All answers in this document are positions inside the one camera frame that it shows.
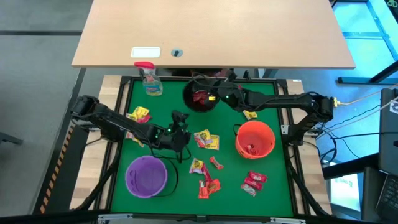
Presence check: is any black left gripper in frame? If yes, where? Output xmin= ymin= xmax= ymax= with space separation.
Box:
xmin=166 ymin=110 xmax=192 ymax=155

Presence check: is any black aluminium rig frame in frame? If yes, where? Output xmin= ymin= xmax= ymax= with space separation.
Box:
xmin=93 ymin=74 xmax=312 ymax=224

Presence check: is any black yellow hazard strip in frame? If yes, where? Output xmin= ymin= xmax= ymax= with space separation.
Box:
xmin=39 ymin=124 xmax=75 ymax=215

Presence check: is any Windex spray bottle red trigger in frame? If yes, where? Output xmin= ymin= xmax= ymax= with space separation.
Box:
xmin=134 ymin=61 xmax=164 ymax=96

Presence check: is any black desk foot bar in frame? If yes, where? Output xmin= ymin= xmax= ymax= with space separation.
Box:
xmin=337 ymin=60 xmax=398 ymax=85

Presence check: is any black laptop keyboard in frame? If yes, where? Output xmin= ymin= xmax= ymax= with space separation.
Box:
xmin=374 ymin=174 xmax=398 ymax=222

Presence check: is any light wooden desk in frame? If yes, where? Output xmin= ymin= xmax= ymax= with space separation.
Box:
xmin=71 ymin=0 xmax=356 ymax=70

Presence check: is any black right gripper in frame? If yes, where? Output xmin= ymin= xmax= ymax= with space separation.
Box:
xmin=208 ymin=71 xmax=248 ymax=112

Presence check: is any pink yellow Sour Patch pack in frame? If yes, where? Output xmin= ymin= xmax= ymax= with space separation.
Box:
xmin=188 ymin=157 xmax=205 ymax=175

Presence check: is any red white KitKat candy pack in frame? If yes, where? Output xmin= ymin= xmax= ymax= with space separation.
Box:
xmin=241 ymin=183 xmax=257 ymax=198

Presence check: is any black pumpkin face bucket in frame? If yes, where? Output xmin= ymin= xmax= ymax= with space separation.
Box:
xmin=182 ymin=77 xmax=221 ymax=113

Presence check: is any purple plastic bucket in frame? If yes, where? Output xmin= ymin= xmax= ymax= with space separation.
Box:
xmin=124 ymin=154 xmax=180 ymax=199

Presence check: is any white floor box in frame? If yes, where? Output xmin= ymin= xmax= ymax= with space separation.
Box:
xmin=329 ymin=172 xmax=361 ymax=212

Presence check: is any orange pumpkin face bucket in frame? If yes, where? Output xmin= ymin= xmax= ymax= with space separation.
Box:
xmin=233 ymin=120 xmax=277 ymax=160

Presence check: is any white rectangular desk plate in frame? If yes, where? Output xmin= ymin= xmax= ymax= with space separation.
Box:
xmin=130 ymin=46 xmax=162 ymax=59

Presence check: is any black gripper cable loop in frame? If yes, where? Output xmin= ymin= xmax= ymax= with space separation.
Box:
xmin=150 ymin=144 xmax=192 ymax=164

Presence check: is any beige floor cable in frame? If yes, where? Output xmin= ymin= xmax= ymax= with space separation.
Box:
xmin=338 ymin=83 xmax=398 ymax=106

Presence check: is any silver metal bracket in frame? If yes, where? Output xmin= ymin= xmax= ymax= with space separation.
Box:
xmin=98 ymin=213 xmax=134 ymax=223
xmin=269 ymin=217 xmax=307 ymax=224

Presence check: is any black equipment case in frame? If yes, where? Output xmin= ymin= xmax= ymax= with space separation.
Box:
xmin=377 ymin=88 xmax=398 ymax=177

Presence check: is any green table mat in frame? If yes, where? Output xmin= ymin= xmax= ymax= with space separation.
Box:
xmin=110 ymin=80 xmax=295 ymax=218

